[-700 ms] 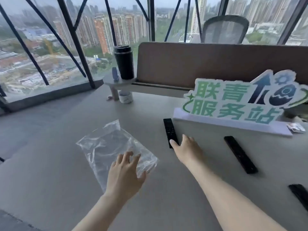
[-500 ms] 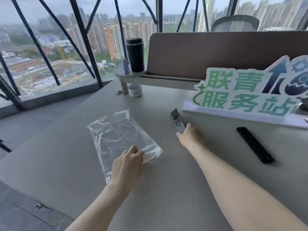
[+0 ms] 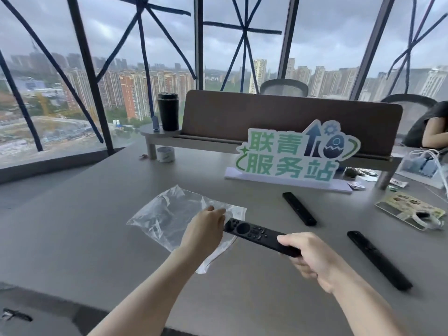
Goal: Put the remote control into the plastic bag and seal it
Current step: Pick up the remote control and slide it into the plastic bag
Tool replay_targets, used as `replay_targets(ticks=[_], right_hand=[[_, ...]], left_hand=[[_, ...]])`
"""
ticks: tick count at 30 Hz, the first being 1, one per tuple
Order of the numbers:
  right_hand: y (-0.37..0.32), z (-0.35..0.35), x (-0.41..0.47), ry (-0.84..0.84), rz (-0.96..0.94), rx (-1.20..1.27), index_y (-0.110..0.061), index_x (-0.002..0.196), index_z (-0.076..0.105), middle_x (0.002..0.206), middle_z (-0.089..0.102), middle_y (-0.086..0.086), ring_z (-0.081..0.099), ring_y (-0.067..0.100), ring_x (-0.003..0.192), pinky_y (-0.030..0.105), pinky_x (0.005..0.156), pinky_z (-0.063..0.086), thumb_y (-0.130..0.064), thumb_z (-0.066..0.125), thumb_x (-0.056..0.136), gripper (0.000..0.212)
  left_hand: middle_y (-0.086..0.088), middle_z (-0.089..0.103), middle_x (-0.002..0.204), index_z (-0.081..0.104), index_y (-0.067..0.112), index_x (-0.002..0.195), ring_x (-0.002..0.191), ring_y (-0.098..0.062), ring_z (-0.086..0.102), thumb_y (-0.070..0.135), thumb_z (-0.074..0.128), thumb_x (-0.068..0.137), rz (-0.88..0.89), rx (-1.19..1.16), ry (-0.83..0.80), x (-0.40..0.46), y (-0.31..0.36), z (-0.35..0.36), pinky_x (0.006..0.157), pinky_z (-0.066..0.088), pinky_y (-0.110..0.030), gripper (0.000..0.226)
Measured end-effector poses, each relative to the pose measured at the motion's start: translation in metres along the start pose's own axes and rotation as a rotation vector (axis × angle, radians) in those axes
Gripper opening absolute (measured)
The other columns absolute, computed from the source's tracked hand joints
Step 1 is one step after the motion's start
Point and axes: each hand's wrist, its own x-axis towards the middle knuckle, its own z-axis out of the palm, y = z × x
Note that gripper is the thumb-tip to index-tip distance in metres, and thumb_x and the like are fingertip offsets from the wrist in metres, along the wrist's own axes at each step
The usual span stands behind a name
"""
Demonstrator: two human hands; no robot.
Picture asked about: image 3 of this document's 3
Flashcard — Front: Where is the person's right hand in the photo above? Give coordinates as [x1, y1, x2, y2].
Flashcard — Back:
[277, 232, 346, 295]

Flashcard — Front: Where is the person's left hand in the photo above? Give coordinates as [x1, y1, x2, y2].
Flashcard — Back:
[178, 206, 227, 262]

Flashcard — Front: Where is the black remote with round pad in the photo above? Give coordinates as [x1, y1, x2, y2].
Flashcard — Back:
[223, 218, 304, 258]

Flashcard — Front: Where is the clear plastic bag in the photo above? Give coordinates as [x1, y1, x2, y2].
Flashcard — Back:
[126, 185, 248, 275]

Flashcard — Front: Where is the person's left forearm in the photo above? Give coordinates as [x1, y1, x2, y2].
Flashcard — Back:
[86, 249, 208, 336]

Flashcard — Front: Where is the person's right forearm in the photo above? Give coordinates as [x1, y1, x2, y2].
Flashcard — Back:
[328, 271, 437, 336]

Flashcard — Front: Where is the short black remote control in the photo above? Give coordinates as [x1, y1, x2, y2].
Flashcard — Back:
[282, 192, 318, 227]

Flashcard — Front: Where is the green and white standing sign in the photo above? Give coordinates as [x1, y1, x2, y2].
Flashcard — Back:
[224, 119, 362, 195]

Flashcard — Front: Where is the white tape roll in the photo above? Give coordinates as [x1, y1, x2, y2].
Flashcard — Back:
[156, 146, 176, 164]

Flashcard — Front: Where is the long black remote control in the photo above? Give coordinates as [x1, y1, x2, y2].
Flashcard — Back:
[347, 230, 414, 292]

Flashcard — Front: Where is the dark crumpled object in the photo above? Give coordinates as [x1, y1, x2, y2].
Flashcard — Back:
[344, 167, 379, 183]

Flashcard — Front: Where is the grey desk shelf riser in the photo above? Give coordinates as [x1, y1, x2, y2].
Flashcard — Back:
[140, 123, 402, 190]

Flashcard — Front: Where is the brown desk divider panel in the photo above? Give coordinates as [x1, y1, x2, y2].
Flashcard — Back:
[181, 89, 404, 162]

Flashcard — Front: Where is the black travel tumbler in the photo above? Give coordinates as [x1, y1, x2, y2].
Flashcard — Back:
[156, 92, 180, 132]

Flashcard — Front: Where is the laminated picture card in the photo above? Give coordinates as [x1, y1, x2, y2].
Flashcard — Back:
[375, 191, 446, 231]

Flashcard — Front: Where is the grey mesh office chair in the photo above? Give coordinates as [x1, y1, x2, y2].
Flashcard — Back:
[259, 79, 309, 98]

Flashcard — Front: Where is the clear bag with blue items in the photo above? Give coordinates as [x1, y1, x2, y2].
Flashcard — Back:
[398, 148, 446, 183]

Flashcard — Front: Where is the black mesh office chair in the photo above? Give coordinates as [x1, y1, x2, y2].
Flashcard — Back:
[380, 94, 439, 137]

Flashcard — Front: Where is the white coiled strap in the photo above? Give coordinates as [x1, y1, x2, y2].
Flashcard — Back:
[411, 211, 446, 230]

